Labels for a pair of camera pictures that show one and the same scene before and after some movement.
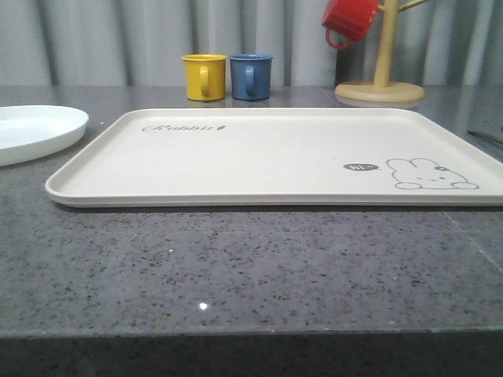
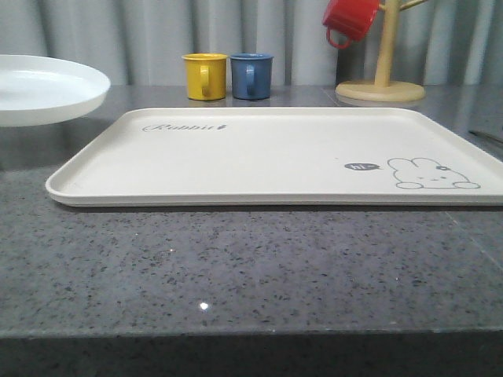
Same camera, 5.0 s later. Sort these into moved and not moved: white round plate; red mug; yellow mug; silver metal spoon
Moved: white round plate
Not moved: red mug; yellow mug; silver metal spoon
